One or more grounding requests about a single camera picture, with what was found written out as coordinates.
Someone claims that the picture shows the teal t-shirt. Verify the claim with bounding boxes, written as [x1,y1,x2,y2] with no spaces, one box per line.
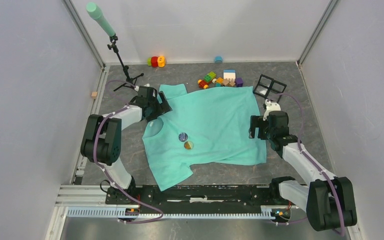
[142,84,267,191]

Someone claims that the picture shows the black display case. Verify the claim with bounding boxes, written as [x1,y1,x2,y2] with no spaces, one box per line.
[266,80,287,102]
[253,74,274,99]

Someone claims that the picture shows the right black display case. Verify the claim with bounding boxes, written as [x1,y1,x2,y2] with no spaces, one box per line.
[266,80,287,102]

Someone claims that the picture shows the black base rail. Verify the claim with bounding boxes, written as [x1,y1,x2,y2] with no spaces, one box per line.
[103,184,295,216]

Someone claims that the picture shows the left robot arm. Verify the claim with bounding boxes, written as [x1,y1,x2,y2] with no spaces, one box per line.
[80,86,172,204]

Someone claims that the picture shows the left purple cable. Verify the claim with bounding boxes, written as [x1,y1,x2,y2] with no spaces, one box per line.
[92,79,165,225]

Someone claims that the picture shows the yellow landscape brooch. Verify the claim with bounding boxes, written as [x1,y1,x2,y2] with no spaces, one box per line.
[183,140,194,150]

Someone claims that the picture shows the left black display case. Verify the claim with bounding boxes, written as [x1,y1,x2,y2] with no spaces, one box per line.
[253,74,274,99]

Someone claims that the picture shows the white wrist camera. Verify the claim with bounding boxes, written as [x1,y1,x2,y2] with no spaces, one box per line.
[263,99,281,121]
[134,83,150,92]

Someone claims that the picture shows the purple cube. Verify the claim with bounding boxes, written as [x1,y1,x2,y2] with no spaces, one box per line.
[234,77,244,88]

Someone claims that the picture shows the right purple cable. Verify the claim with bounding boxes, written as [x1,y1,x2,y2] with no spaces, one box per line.
[271,92,347,237]

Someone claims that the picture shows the purple cable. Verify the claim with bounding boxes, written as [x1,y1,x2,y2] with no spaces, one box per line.
[271,92,347,237]
[92,79,165,225]

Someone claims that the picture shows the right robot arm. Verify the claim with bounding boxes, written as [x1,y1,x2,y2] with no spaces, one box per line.
[249,110,358,234]

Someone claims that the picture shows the green microphone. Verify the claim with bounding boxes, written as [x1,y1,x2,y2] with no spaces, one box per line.
[86,2,116,38]

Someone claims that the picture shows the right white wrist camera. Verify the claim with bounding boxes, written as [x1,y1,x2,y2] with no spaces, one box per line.
[263,99,281,121]

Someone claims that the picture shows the blue round toy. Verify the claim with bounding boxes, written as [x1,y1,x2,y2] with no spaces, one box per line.
[213,55,224,64]

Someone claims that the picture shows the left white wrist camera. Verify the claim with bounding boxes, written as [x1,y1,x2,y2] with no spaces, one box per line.
[134,83,150,92]

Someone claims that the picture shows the red orange green toy rings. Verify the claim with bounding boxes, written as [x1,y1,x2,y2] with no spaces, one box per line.
[146,55,166,68]

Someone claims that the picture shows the small tan wooden blocks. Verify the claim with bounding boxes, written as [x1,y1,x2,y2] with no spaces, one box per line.
[221,79,236,87]

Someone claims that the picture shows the black tripod stand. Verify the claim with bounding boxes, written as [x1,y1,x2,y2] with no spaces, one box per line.
[107,34,144,92]

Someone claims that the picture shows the small wooden cube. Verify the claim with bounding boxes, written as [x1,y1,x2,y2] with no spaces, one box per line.
[90,91,98,100]

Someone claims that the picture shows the white cable duct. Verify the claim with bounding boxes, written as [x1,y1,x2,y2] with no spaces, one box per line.
[66,206,275,220]

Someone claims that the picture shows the colourful toy brick train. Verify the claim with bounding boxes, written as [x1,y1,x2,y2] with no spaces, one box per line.
[197,71,224,90]

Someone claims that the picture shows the blue white block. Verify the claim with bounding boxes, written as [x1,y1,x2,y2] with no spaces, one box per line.
[223,69,236,81]

